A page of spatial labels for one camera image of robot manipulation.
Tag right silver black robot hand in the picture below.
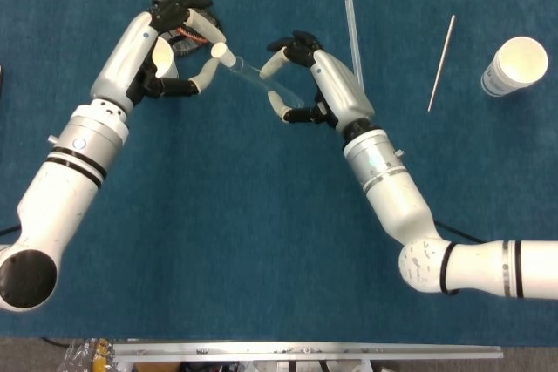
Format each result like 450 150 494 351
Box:
260 30 377 132

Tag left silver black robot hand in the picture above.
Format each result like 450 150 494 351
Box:
89 0 228 114

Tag clear glass test tube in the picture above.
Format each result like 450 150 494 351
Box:
228 54 305 108

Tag white rubber stopper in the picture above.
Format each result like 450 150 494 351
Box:
210 42 236 67

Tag clear glass rod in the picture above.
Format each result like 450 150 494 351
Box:
344 0 366 90

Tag single white paper cup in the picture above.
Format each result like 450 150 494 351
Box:
151 36 180 81

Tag teal table cloth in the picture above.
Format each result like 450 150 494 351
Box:
0 0 558 346

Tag right white paper cup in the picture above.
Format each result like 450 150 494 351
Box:
480 36 549 98

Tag clear plastic bag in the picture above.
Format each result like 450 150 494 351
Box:
65 337 117 372

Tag grey strap with red buckle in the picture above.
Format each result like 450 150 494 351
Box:
150 0 226 57

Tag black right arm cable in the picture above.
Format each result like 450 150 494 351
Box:
433 220 486 245

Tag aluminium frame rail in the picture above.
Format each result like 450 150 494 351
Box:
112 342 505 362

